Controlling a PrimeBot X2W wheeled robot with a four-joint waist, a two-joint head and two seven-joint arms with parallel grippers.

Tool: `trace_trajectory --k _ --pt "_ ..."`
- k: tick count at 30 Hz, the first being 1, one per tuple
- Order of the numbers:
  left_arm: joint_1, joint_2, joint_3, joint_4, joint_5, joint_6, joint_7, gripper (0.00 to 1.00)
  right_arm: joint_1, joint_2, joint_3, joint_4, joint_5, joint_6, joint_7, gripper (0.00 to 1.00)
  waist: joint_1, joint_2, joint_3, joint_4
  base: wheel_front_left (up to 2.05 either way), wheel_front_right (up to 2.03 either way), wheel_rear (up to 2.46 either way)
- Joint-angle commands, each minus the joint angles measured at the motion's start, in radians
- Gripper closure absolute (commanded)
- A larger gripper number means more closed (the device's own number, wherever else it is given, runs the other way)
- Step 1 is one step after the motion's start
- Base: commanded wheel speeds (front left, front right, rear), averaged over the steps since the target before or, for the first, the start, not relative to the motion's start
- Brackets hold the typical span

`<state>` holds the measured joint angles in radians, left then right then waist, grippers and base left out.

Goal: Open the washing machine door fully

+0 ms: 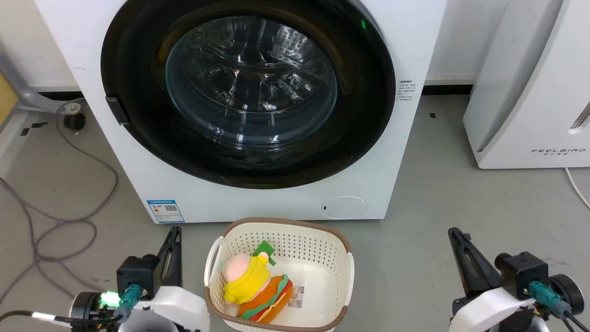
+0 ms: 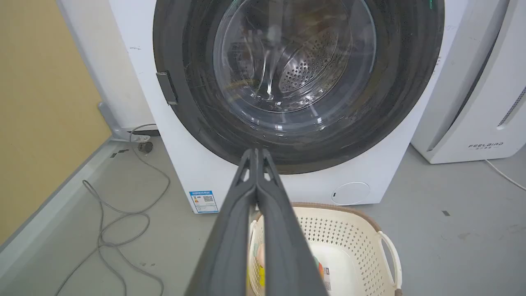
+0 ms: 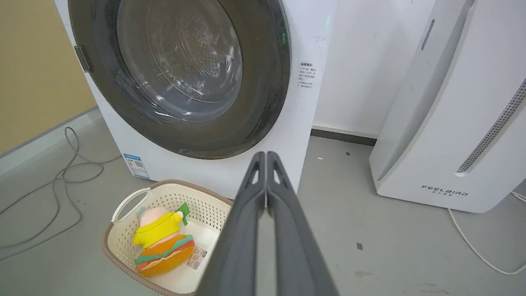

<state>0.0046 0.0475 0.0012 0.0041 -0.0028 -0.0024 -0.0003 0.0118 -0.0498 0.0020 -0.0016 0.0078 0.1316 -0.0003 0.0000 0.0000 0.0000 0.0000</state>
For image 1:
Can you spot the black caster wheel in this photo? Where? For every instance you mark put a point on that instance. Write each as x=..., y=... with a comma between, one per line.
x=74, y=121

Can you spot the round black glass washer door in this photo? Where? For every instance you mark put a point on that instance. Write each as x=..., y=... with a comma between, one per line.
x=364, y=115

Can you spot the pink yellow plush doll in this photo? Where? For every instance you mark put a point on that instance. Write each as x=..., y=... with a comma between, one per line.
x=249, y=281

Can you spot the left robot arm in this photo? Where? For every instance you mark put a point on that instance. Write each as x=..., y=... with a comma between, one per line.
x=87, y=309

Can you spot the small white text sticker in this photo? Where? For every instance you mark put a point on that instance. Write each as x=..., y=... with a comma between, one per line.
x=407, y=91

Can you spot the hamburger plush toy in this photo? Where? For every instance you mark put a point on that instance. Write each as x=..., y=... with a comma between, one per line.
x=269, y=299

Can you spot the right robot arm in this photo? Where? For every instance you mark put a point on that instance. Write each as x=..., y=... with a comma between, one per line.
x=569, y=295

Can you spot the yellow wooden panel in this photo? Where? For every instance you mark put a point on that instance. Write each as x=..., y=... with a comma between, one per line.
x=5, y=99

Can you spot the cream perforated laundry basket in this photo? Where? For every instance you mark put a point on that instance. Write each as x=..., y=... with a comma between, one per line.
x=318, y=258

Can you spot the white front-load washing machine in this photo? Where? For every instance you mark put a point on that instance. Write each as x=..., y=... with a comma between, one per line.
x=258, y=203

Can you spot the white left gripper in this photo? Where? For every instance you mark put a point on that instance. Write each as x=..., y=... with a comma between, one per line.
x=179, y=306

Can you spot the white printed basket label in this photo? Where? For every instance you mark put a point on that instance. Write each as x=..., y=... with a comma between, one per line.
x=297, y=296

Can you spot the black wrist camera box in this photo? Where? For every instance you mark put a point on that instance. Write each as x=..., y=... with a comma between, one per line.
x=137, y=276
x=523, y=274

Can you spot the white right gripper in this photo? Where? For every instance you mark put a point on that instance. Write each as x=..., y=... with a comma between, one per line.
x=488, y=311

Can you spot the round white filter cover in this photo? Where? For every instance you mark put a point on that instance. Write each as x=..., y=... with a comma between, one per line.
x=344, y=207

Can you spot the blue energy label sticker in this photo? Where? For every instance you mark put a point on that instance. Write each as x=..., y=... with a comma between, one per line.
x=165, y=211

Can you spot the white Feelbird appliance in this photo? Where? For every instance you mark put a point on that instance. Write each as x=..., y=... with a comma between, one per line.
x=521, y=120

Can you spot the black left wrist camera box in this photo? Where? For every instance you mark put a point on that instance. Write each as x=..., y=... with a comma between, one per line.
x=137, y=276

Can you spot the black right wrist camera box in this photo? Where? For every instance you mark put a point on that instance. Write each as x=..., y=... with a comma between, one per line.
x=523, y=274

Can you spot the grey metal frame leg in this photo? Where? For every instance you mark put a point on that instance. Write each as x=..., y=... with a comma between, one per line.
x=27, y=94

